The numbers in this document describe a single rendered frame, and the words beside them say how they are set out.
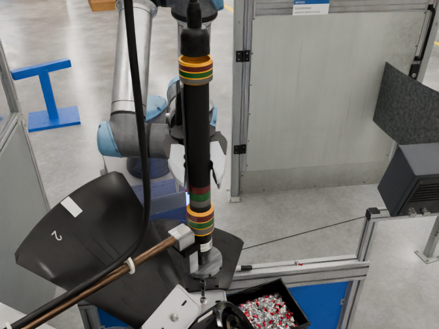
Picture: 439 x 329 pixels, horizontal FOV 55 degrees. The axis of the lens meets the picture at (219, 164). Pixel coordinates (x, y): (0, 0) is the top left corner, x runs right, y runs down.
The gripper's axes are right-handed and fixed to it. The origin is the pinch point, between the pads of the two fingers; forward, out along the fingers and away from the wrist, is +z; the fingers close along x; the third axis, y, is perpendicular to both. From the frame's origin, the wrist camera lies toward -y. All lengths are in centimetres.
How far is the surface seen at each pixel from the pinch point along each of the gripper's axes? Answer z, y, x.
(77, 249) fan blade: -0.7, 12.9, 19.1
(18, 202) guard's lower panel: -102, 79, 70
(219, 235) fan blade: -24.9, 35.4, -6.2
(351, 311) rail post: -38, 89, -54
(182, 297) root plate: 1.7, 23.6, 3.6
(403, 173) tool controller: -37, 30, -57
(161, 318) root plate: 4.4, 25.0, 7.3
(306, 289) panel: -39, 76, -36
